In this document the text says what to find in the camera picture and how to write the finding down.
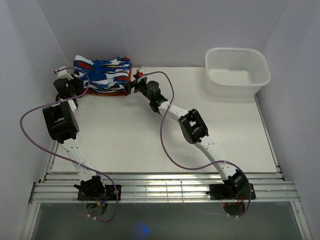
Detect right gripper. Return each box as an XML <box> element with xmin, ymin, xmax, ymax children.
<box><xmin>122</xmin><ymin>74</ymin><xmax>153</xmax><ymax>102</ymax></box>

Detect blue white patterned trousers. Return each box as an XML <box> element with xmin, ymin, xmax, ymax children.
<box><xmin>73</xmin><ymin>55</ymin><xmax>132</xmax><ymax>81</ymax></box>

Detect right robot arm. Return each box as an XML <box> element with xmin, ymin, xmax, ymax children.
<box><xmin>124</xmin><ymin>76</ymin><xmax>252</xmax><ymax>200</ymax></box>

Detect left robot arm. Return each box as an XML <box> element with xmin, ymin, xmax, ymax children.
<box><xmin>42</xmin><ymin>70</ymin><xmax>106</xmax><ymax>200</ymax></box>

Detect orange camouflage folded trousers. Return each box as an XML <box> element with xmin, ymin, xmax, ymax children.
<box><xmin>83</xmin><ymin>75</ymin><xmax>131</xmax><ymax>97</ymax></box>

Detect white plastic basin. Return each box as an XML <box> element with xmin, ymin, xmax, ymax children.
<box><xmin>204</xmin><ymin>47</ymin><xmax>271</xmax><ymax>98</ymax></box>

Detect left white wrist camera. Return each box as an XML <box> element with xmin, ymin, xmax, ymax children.
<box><xmin>53</xmin><ymin>66</ymin><xmax>72</xmax><ymax>80</ymax></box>

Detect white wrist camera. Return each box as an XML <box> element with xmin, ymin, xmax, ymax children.
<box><xmin>53</xmin><ymin>66</ymin><xmax>72</xmax><ymax>80</ymax></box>
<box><xmin>134</xmin><ymin>66</ymin><xmax>147</xmax><ymax>79</ymax></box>

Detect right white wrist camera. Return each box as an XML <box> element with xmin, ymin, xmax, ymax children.
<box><xmin>134</xmin><ymin>66</ymin><xmax>147</xmax><ymax>79</ymax></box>

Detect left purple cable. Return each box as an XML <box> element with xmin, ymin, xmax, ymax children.
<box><xmin>19</xmin><ymin>66</ymin><xmax>120</xmax><ymax>223</ymax></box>

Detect purple cable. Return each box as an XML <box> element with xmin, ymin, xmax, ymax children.
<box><xmin>19</xmin><ymin>66</ymin><xmax>120</xmax><ymax>223</ymax></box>
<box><xmin>139</xmin><ymin>70</ymin><xmax>252</xmax><ymax>219</ymax></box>

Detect aluminium rail frame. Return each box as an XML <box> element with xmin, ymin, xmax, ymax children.
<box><xmin>20</xmin><ymin>170</ymin><xmax>312</xmax><ymax>240</ymax></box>

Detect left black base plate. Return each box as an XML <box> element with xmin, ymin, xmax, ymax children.
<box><xmin>76</xmin><ymin>184</ymin><xmax>122</xmax><ymax>201</ymax></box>

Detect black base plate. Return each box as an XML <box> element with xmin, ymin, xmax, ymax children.
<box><xmin>206</xmin><ymin>183</ymin><xmax>257</xmax><ymax>200</ymax></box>
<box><xmin>76</xmin><ymin>184</ymin><xmax>122</xmax><ymax>201</ymax></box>

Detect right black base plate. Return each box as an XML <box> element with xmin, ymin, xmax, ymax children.
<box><xmin>206</xmin><ymin>183</ymin><xmax>257</xmax><ymax>200</ymax></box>

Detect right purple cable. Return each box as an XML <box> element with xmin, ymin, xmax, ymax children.
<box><xmin>139</xmin><ymin>70</ymin><xmax>252</xmax><ymax>219</ymax></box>

